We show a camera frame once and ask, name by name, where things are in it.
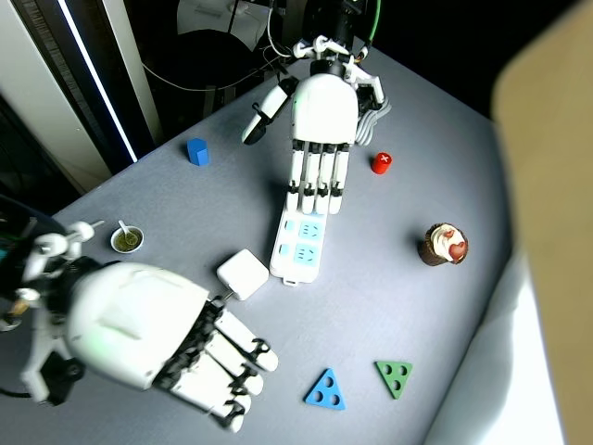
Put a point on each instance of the blue triangle block with holes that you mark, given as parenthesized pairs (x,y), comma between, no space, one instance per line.
(328,391)

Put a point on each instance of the toy chocolate cupcake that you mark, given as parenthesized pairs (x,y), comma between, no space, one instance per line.
(442,245)

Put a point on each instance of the grey table cloth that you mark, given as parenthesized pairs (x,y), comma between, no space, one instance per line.
(370,301)

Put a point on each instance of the tan blurred board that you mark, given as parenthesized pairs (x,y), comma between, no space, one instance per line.
(556,185)

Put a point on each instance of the small white spoon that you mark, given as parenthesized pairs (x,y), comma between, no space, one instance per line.
(125,228)

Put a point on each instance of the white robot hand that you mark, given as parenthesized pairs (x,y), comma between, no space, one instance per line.
(139,320)
(324,111)

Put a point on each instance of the white backdrop sheet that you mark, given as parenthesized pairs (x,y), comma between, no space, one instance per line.
(509,371)

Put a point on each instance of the small white soup bowl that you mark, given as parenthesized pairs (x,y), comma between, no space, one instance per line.
(116,245)

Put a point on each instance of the blue hexagonal block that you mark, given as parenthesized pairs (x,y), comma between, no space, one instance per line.
(198,152)

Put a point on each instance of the white power adapter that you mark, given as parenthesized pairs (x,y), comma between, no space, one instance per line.
(243,273)

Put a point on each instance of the white power strip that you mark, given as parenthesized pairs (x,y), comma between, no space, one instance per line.
(296,269)

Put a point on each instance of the green triangle block with holes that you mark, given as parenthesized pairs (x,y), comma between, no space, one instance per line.
(391,376)

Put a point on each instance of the red cylinder block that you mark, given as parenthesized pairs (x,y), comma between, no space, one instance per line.
(381,164)

